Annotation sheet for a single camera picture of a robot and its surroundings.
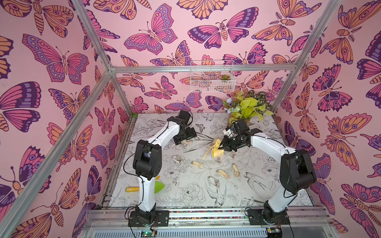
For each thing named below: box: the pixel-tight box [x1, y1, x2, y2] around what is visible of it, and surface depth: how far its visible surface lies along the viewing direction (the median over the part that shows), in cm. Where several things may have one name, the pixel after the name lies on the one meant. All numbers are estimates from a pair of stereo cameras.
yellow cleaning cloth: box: [210, 138, 225, 158], surface depth 87 cm
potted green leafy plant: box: [222, 89, 274, 127], surface depth 97 cm
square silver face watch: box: [207, 175, 220, 188], surface depth 87 cm
